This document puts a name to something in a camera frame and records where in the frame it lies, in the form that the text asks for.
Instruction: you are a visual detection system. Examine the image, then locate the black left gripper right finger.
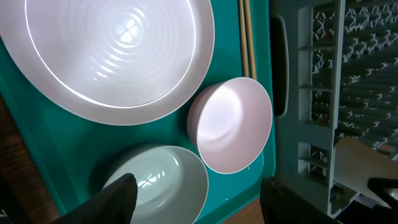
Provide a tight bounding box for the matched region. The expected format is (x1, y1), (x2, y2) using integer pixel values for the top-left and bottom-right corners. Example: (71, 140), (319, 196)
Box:
(259, 177), (339, 224)

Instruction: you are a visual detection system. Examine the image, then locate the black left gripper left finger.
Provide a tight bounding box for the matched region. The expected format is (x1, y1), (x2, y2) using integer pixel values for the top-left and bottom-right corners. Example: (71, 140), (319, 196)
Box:
(53, 173), (138, 224)

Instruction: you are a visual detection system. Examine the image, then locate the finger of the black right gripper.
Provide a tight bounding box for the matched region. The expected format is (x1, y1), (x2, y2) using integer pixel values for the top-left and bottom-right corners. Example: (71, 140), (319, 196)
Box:
(368, 177), (397, 201)

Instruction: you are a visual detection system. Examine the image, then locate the grey bowl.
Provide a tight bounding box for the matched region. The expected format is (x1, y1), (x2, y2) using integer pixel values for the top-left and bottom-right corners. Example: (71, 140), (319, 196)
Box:
(104, 144), (209, 224)

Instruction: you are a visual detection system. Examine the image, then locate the grey dishwasher rack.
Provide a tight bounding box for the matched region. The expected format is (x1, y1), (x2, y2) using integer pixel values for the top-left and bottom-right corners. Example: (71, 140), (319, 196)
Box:
(270, 0), (397, 218)

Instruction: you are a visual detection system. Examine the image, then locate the teal plastic tray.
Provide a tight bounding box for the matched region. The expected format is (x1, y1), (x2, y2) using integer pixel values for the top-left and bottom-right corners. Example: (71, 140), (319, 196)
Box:
(1, 0), (275, 223)

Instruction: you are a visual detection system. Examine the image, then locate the pink bowl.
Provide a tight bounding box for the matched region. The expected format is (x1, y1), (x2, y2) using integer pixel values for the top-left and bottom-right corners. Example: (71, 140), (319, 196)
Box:
(187, 77), (273, 174)

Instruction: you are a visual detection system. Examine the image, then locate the large pink plate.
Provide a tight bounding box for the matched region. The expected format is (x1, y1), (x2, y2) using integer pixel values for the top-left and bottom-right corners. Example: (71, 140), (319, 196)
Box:
(1, 0), (215, 126)

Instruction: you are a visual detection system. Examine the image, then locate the wooden chopstick right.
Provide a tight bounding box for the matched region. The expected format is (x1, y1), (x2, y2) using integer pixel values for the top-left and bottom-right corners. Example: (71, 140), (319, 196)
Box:
(243, 0), (257, 80)

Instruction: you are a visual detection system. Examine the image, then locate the wooden chopstick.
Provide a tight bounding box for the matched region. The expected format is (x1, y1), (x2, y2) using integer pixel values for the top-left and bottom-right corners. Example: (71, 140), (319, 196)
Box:
(243, 0), (257, 80)
(238, 0), (249, 77)

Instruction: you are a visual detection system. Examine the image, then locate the wooden chopstick left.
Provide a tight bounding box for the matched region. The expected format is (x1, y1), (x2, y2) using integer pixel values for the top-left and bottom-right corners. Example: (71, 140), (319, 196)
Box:
(238, 0), (249, 77)

